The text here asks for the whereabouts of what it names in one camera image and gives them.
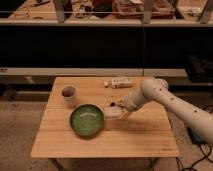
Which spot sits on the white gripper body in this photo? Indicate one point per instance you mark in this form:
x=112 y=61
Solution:
x=129 y=104

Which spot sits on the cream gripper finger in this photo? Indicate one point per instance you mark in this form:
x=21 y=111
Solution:
x=121 y=113

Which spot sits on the white sponge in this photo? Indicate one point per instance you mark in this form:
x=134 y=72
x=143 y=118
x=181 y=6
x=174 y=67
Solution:
x=112 y=112

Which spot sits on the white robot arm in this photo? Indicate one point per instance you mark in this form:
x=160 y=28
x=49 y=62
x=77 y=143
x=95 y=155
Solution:
x=152 y=89

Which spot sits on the green ceramic bowl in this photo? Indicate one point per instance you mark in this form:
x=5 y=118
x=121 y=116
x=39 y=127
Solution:
x=87 y=120

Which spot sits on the black rectangular phone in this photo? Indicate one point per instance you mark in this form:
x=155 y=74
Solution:
x=115 y=102

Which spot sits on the white plastic bottle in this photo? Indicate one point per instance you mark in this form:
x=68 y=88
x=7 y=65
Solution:
x=119 y=82

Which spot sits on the wooden table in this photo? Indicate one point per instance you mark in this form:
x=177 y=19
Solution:
x=146 y=133

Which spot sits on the white paper cup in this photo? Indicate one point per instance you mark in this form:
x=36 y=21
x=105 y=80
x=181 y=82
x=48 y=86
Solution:
x=69 y=95

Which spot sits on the long workbench shelf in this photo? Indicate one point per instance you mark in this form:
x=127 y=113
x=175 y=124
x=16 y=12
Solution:
x=107 y=13

